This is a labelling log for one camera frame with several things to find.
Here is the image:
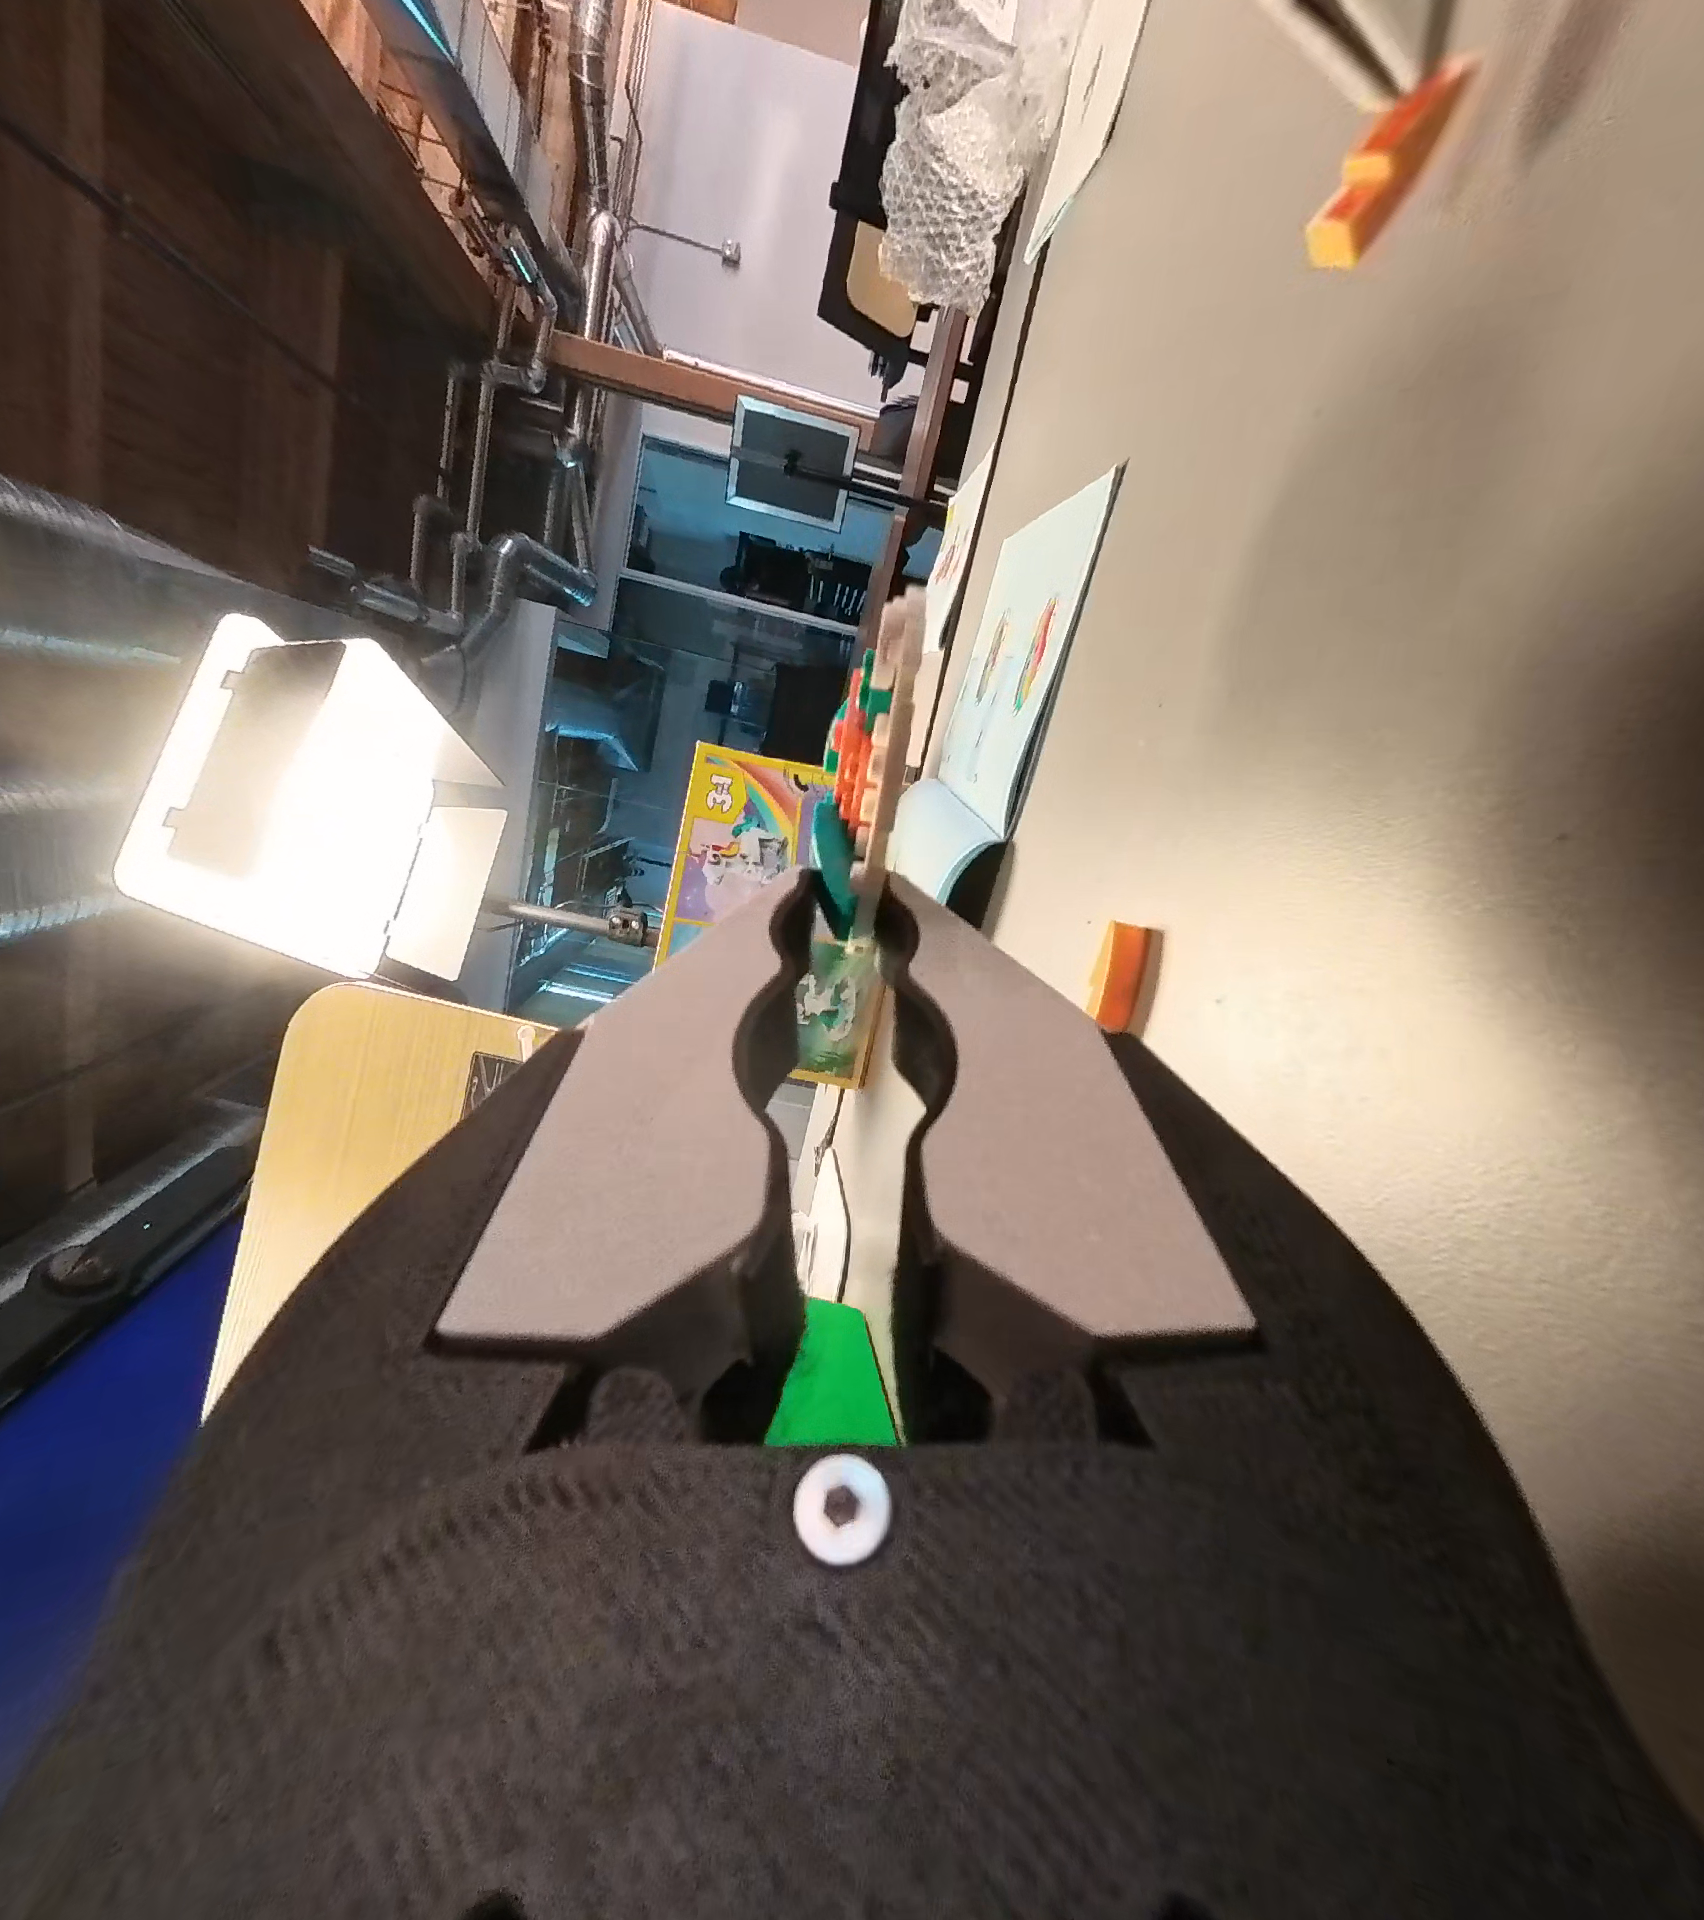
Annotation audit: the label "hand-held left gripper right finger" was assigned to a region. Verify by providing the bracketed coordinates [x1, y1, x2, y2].
[885, 885, 1262, 1388]

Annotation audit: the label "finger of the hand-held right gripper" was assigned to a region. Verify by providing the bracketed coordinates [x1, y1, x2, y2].
[1277, 0, 1469, 91]

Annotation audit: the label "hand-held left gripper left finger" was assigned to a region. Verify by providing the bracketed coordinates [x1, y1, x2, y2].
[435, 877, 812, 1402]

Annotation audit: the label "orange curved lego piece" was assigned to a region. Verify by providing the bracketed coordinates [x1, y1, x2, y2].
[1303, 52, 1482, 272]
[1089, 920, 1161, 1036]

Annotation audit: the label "round colourful lego model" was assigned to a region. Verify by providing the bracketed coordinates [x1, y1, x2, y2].
[805, 593, 931, 969]

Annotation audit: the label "colourful lego set box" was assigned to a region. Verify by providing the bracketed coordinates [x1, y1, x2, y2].
[651, 742, 878, 1080]

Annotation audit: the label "wooden side table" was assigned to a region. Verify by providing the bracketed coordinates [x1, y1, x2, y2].
[199, 985, 605, 1434]

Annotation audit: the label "white paper sheet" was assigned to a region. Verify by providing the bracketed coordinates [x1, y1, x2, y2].
[1025, 0, 1160, 266]

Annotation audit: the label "green screen cloth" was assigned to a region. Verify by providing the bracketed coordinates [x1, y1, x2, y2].
[763, 1299, 903, 1450]

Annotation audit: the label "clear bubble wrap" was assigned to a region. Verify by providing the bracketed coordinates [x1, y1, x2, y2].
[878, 0, 1097, 317]

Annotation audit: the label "bright studio light panel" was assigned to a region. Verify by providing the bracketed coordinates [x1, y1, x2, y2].
[110, 609, 511, 988]

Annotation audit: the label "open instruction booklet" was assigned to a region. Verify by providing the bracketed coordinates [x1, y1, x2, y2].
[891, 460, 1131, 909]

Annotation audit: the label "printed paper sheet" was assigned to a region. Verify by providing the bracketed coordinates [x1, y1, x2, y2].
[924, 490, 1003, 652]

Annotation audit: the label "grey ceiling pipes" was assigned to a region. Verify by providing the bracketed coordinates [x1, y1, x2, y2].
[408, 0, 661, 663]

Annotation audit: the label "white framed board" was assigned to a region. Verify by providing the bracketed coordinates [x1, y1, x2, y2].
[728, 394, 862, 528]

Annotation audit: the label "ribbed metal duct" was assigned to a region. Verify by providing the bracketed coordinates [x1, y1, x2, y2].
[0, 429, 350, 969]

